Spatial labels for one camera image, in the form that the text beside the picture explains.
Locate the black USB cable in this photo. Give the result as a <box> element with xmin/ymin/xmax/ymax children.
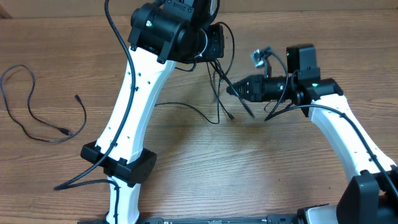
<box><xmin>154</xmin><ymin>21</ymin><xmax>256</xmax><ymax>125</ymax></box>

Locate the short black cable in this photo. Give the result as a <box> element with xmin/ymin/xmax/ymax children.
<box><xmin>0</xmin><ymin>64</ymin><xmax>88</xmax><ymax>144</ymax></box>

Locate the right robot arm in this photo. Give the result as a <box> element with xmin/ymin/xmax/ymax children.
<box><xmin>226</xmin><ymin>44</ymin><xmax>397</xmax><ymax>223</ymax></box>

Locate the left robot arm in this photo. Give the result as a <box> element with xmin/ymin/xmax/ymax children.
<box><xmin>80</xmin><ymin>1</ymin><xmax>224</xmax><ymax>223</ymax></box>

